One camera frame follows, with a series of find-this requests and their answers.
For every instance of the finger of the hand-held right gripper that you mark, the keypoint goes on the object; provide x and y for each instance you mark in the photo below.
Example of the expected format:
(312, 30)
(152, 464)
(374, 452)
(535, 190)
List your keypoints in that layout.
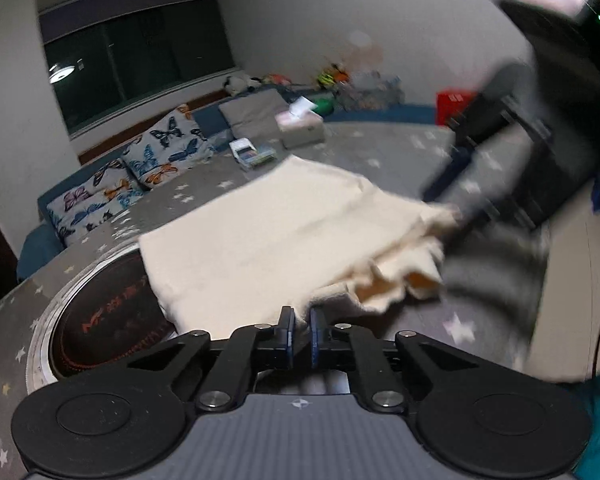
(475, 220)
(450, 170)

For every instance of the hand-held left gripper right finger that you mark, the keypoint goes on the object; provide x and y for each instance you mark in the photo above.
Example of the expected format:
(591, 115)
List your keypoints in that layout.
(316, 344)

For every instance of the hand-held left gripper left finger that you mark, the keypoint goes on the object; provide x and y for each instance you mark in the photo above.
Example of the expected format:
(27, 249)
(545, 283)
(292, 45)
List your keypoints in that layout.
(290, 342)

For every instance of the cream sweater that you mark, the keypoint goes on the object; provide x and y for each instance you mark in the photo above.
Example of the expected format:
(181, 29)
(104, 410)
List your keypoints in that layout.
(260, 235)

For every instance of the red box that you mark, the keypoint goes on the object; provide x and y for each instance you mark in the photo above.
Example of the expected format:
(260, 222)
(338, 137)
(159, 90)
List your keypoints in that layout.
(452, 105)

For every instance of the grey star-patterned tablecloth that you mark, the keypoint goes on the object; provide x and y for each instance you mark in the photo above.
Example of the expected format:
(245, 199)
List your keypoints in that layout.
(380, 150)

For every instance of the clear plastic storage box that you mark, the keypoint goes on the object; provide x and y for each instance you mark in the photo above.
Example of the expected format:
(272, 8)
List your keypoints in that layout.
(370, 92)

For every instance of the green bowl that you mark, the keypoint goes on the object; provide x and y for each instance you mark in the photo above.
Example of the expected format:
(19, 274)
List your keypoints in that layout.
(324, 106)

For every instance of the small toy figures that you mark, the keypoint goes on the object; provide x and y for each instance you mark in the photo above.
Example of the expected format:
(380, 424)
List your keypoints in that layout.
(332, 76)

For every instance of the tissue box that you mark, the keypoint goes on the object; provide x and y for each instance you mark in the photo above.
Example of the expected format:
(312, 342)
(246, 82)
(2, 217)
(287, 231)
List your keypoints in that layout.
(300, 130)

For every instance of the round black induction cooktop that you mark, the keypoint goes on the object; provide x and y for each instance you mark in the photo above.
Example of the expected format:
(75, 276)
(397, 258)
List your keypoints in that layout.
(105, 320)

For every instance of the clear box of coloured pieces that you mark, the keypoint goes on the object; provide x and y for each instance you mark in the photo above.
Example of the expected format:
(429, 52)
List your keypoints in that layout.
(260, 158)

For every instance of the pile of colourful plush toys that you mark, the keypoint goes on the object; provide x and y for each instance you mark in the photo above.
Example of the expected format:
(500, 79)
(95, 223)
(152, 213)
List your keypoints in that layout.
(277, 79)

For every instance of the white remote control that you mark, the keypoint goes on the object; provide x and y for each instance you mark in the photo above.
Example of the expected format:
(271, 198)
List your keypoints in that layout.
(241, 147)

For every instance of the plain grey pillow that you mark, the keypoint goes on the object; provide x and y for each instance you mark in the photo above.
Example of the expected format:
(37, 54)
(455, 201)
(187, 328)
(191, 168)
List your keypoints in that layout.
(255, 110)

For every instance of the black and white plush toy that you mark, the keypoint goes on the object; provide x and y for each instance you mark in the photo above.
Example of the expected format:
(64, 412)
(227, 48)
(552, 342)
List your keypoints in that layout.
(240, 83)

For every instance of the butterfly print pillow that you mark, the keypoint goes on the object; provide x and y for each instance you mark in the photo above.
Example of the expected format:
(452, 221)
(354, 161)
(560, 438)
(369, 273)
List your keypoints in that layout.
(170, 145)
(90, 205)

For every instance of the blue sofa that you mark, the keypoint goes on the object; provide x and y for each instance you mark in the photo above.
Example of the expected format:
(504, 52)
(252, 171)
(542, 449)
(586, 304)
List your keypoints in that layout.
(35, 245)

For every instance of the dark window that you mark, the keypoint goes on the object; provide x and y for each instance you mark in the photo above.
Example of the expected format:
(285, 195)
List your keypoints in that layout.
(145, 50)

